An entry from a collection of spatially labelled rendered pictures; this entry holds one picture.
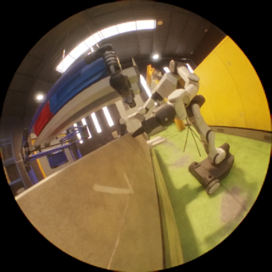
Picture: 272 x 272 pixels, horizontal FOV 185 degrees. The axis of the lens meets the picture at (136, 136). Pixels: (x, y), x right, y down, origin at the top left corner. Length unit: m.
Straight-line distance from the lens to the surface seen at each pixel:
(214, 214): 1.09
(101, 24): 9.30
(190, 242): 1.01
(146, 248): 0.15
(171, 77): 0.80
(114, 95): 0.33
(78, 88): 0.30
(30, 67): 9.50
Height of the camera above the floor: 1.01
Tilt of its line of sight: 4 degrees down
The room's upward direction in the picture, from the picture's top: 25 degrees counter-clockwise
